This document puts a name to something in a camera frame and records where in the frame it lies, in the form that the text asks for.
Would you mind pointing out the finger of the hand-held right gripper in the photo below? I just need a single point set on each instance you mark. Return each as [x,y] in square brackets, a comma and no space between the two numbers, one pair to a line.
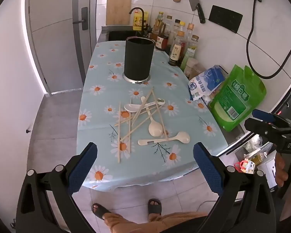
[263,115]
[262,128]

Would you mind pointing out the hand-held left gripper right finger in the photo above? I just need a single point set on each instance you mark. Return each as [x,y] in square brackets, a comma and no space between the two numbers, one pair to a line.
[207,167]

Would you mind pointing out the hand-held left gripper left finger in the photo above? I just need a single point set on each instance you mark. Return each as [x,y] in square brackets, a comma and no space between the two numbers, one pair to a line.
[83,167]

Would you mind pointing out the cream spoon with grey tape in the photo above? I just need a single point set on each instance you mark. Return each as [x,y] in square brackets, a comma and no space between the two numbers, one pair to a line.
[181,137]

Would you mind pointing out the pile of wooden chopsticks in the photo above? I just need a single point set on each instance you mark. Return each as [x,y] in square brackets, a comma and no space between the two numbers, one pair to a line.
[120,136]

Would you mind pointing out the plain cream plastic spoon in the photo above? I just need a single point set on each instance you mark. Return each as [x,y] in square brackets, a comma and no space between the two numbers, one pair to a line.
[155,129]

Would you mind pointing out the white ceramic spoon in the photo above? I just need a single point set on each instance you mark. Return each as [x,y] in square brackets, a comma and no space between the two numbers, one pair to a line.
[130,107]

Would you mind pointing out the white spoon with green print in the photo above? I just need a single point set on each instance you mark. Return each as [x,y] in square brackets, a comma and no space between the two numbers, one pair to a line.
[161,101]

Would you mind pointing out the black cylindrical utensil holder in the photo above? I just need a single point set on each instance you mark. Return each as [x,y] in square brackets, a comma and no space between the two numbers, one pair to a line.
[138,60]

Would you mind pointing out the person's right hand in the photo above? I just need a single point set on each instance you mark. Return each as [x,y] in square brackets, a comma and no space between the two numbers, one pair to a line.
[280,172]

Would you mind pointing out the clear plastic bag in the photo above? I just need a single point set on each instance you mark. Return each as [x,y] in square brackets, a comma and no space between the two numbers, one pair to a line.
[254,142]

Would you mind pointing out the green sugar bag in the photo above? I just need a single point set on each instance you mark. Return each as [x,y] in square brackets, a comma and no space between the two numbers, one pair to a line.
[237,97]

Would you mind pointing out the white storage box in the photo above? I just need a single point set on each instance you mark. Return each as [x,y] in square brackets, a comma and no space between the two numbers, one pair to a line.
[266,174]

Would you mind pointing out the red snack packet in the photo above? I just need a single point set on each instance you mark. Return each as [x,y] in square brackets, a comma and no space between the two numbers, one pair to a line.
[245,166]

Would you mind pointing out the black slipper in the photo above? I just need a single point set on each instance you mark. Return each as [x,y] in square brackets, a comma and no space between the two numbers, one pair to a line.
[99,210]
[155,206]

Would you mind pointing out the white and blue salt bag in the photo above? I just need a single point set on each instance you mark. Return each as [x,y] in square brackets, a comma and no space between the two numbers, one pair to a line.
[206,80]

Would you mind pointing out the clear plastic jar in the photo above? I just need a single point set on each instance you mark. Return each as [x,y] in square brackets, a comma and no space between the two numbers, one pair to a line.
[199,70]
[189,65]

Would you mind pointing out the person's tan trousers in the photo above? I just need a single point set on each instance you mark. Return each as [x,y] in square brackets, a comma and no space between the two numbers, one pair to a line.
[135,225]

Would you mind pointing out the daisy print blue tablecloth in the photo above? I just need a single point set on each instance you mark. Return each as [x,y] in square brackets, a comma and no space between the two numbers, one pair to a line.
[104,77]

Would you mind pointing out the row of condiment bottles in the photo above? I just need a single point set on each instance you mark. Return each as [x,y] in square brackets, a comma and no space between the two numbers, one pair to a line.
[175,51]

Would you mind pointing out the grey door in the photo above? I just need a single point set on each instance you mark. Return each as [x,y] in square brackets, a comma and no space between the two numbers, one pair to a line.
[55,53]

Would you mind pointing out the dark kitchen sink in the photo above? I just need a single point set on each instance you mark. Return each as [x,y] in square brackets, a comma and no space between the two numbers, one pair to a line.
[118,35]

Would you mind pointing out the yellow detergent bottle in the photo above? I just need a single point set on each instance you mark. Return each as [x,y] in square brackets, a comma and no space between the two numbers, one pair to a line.
[137,20]

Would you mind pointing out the black faucet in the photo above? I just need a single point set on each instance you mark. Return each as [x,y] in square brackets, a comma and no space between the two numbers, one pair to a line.
[141,17]

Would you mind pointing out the wooden cutting board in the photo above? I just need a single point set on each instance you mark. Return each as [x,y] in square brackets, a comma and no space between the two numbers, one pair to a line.
[118,9]

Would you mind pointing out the black wall rack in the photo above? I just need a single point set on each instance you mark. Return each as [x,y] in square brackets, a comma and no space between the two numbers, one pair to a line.
[225,19]

